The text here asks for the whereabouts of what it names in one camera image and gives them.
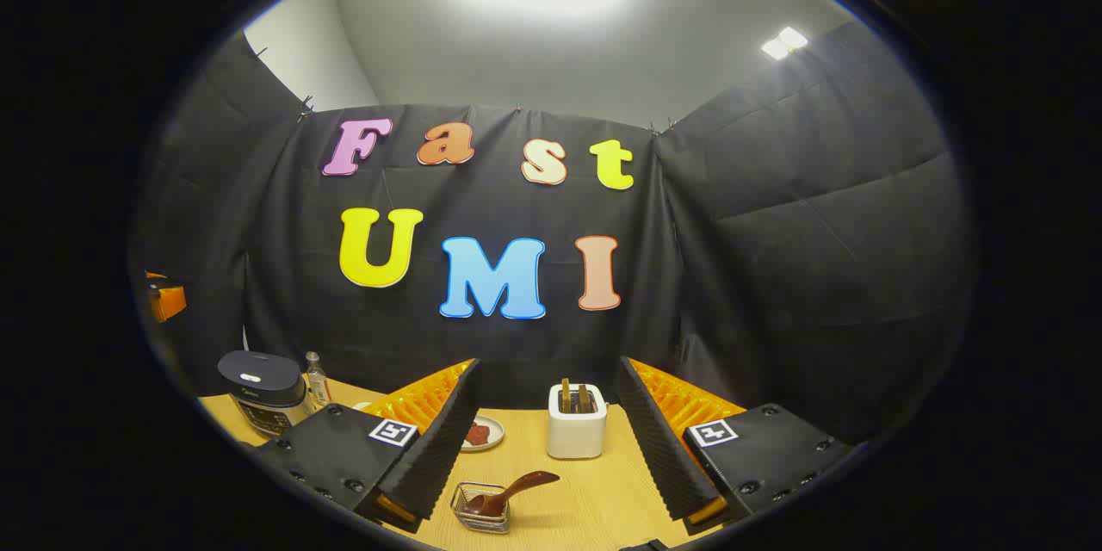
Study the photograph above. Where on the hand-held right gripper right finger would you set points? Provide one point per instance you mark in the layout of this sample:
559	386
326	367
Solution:
663	448

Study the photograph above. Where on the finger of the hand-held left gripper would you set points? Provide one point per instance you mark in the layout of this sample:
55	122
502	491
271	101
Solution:
168	301

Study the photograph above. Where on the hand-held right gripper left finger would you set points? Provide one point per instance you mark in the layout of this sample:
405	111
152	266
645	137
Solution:
439	448

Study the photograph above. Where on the brown wooden spoon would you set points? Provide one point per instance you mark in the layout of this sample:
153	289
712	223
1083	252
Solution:
516	486

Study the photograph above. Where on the silver black rice cooker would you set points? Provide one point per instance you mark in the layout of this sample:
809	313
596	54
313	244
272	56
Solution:
258	400

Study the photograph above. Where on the red meat piece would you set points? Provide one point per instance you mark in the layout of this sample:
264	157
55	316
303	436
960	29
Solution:
479	435

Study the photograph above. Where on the round white plate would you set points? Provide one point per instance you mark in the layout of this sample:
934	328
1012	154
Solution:
495	441

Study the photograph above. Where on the brown toast slice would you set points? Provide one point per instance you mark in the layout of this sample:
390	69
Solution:
585	399
566	396

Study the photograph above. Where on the small clear bottle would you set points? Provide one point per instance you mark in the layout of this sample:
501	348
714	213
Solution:
318	383

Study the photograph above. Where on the black backdrop cloth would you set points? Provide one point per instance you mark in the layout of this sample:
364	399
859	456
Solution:
775	275

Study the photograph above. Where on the small ceiling light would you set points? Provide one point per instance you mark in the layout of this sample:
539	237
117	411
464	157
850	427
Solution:
783	43

